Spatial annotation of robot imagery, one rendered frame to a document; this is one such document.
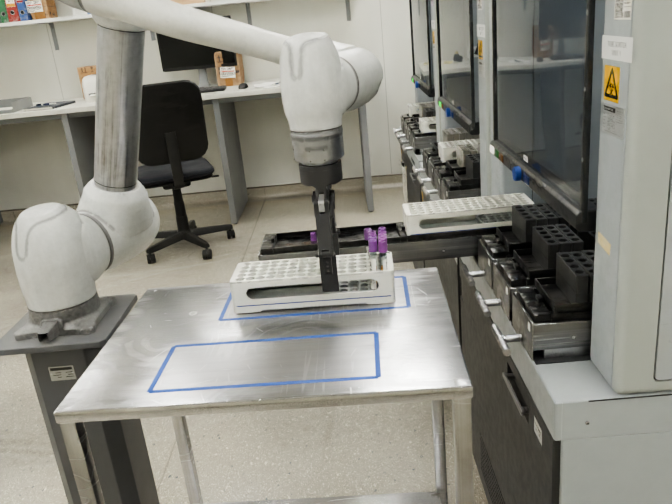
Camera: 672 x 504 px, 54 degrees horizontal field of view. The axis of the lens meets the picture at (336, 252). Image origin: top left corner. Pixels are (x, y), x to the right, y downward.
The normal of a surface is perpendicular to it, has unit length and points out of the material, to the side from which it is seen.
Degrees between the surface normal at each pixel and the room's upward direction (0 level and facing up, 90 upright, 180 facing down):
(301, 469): 0
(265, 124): 90
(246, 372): 0
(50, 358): 90
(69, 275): 91
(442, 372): 0
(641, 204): 90
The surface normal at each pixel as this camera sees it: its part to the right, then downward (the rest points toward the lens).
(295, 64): -0.46, 0.20
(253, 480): -0.10, -0.94
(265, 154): 0.00, 0.34
